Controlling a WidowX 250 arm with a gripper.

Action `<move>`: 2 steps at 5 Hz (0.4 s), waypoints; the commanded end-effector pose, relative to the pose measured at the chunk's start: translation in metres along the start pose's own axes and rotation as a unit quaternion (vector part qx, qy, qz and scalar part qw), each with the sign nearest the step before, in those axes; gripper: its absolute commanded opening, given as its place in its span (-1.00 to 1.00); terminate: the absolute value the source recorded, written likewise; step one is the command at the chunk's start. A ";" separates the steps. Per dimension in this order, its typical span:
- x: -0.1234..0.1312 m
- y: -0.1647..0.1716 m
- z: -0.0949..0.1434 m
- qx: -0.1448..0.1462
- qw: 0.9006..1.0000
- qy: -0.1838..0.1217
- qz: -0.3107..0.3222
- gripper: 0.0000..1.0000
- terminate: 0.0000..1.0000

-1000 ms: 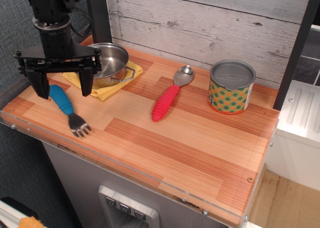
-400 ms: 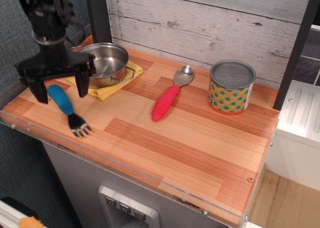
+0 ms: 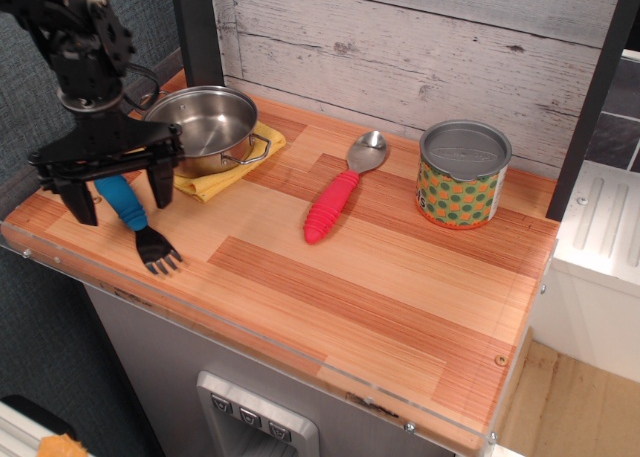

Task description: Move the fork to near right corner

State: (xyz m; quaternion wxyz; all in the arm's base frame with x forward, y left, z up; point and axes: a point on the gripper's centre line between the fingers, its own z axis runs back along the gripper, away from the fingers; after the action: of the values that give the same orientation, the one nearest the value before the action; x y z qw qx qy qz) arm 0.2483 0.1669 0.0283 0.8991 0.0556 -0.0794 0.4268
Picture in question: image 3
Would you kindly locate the stainless steel pot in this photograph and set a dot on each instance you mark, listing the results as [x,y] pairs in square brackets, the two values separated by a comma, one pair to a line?
[219,129]

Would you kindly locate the red handled metal spoon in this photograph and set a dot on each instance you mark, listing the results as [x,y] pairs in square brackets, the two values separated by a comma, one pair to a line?
[367,153]

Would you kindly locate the dark vertical post left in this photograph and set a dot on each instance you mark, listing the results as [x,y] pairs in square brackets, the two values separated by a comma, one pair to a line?
[198,37]

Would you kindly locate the grey cabinet with button panel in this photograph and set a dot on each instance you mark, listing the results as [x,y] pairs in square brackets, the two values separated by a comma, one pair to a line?
[203,398]

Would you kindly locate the yellow folded cloth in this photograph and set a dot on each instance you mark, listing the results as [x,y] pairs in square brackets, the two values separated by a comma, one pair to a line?
[205,188]

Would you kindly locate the dark vertical post right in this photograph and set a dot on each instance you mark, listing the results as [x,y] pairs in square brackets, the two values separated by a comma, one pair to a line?
[618,32]

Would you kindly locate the blue handled metal fork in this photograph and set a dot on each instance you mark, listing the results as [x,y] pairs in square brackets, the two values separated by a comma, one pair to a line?
[154,250]

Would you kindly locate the patterned can with grey lid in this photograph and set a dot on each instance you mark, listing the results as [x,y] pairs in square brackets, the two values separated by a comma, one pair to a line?
[462,167]

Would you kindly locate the dark vertical post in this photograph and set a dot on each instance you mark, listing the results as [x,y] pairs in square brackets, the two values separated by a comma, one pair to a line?
[618,32]
[198,37]

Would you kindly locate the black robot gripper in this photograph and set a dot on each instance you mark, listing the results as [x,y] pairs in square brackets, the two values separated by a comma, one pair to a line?
[104,144]

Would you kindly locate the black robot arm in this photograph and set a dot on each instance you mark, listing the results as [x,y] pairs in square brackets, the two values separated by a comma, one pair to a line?
[89,50]

